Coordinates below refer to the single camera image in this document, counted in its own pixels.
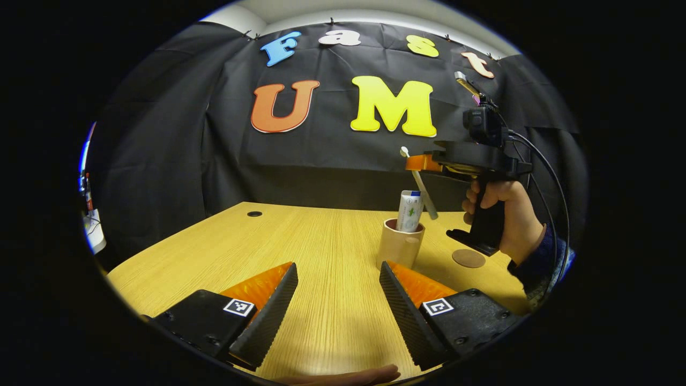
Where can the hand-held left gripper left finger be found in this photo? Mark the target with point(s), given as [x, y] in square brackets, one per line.
[270, 316]

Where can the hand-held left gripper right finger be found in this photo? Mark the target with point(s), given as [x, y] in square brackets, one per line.
[407, 316]

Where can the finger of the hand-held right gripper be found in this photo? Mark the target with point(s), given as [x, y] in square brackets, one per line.
[424, 163]

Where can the white toothbrush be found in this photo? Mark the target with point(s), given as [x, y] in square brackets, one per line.
[424, 193]

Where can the white toothpaste tube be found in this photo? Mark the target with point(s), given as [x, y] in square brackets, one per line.
[409, 212]

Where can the beige cup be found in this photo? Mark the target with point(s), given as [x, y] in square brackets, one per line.
[397, 247]

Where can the brown round coaster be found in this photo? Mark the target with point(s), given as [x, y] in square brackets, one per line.
[468, 258]

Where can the wooden desktop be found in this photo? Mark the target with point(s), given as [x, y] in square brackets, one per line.
[332, 252]

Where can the black backdrop cloth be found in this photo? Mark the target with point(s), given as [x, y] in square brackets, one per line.
[161, 161]

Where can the white device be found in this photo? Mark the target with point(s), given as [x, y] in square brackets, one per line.
[95, 233]

